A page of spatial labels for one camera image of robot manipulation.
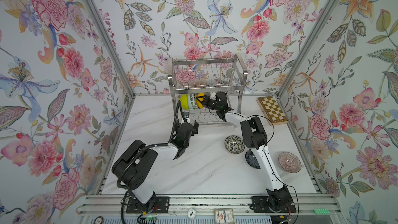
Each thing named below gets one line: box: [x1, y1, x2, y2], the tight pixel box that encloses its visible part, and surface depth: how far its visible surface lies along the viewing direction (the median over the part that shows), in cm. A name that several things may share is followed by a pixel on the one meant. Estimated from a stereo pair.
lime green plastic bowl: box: [180, 93, 190, 110], surface depth 104 cm
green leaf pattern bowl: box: [190, 92, 199, 110], surface depth 105 cm
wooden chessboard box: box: [256, 95, 289, 126], surface depth 111 cm
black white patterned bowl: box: [224, 135, 246, 154], surface depth 95 cm
